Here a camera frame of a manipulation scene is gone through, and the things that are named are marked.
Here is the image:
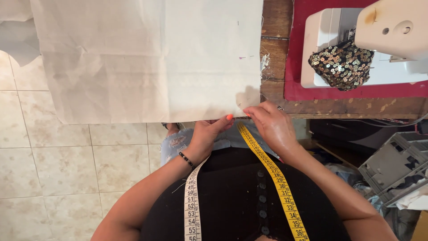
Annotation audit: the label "person's right hand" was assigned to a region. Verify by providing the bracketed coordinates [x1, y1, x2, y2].
[243, 101, 297, 156]

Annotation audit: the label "person's left hand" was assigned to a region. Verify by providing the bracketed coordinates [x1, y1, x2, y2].
[187, 114, 235, 161]

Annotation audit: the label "cream white fabric sheet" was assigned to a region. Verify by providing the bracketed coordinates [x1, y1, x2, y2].
[0, 0, 265, 125]

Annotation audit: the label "wooden table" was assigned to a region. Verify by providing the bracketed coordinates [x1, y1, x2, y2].
[260, 0, 428, 120]

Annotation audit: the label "ripped light denim shorts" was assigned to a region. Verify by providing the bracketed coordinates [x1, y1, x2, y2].
[160, 120, 280, 167]

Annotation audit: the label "yellow and white measuring tape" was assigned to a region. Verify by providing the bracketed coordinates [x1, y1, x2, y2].
[184, 121, 310, 241]

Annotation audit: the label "red cloth mat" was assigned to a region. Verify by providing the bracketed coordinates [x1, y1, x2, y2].
[284, 0, 428, 102]

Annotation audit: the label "black buttoned top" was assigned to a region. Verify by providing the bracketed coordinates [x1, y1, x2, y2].
[140, 147, 352, 241]

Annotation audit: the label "black gold sequin fabric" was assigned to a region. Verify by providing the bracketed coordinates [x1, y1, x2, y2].
[308, 39, 375, 91]

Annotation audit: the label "white sewing machine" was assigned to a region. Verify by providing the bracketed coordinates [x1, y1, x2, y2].
[300, 0, 428, 89]

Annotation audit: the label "grey plastic crate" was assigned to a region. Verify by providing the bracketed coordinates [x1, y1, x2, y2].
[358, 131, 428, 207]

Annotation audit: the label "black bead bracelet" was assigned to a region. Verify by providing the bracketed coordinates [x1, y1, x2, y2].
[179, 152, 196, 170]

